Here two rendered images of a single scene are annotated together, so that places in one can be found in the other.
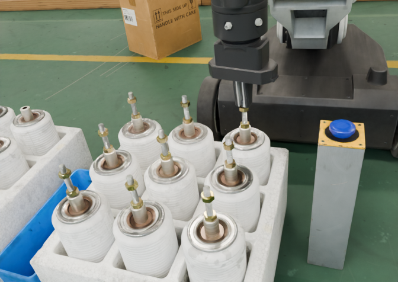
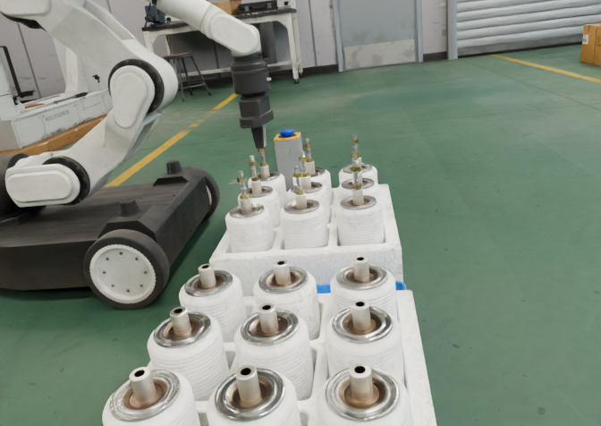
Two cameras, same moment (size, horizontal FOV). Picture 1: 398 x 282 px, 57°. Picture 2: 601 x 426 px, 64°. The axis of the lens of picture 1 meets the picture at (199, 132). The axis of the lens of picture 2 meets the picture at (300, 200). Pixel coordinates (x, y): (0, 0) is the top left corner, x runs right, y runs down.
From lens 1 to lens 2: 135 cm
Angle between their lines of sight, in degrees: 90
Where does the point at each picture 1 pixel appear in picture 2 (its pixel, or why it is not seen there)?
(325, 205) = not seen: hidden behind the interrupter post
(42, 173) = not seen: hidden behind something
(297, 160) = (198, 254)
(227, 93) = (151, 223)
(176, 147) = (275, 195)
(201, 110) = (155, 251)
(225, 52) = (261, 103)
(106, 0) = not seen: outside the picture
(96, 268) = (387, 223)
